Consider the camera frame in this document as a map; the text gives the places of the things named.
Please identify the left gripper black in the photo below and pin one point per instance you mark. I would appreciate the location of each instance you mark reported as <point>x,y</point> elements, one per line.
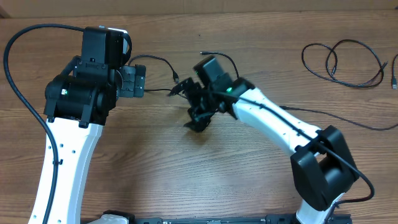
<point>135,81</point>

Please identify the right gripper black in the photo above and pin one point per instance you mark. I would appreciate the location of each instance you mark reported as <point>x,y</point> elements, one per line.
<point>202,119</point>

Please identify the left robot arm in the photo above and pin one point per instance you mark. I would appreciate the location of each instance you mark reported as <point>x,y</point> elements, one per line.
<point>78,102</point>

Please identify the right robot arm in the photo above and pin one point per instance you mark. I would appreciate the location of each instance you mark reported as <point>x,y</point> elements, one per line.
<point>322,165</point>

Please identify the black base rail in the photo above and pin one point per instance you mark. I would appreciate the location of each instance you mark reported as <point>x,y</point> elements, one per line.
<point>268,219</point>

